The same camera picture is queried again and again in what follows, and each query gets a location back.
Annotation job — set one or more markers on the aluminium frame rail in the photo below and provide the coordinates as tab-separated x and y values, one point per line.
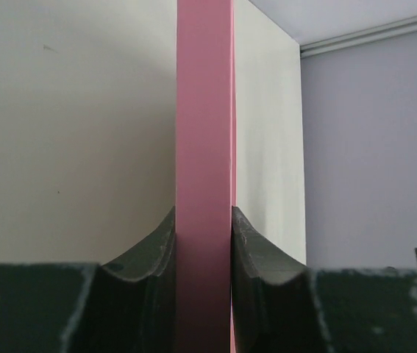
366	36

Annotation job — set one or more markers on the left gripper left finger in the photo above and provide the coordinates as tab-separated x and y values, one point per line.
125	305

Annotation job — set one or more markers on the pink wooden picture frame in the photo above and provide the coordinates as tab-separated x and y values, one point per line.
203	174

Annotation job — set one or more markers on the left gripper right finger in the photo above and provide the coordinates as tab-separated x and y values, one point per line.
281	305

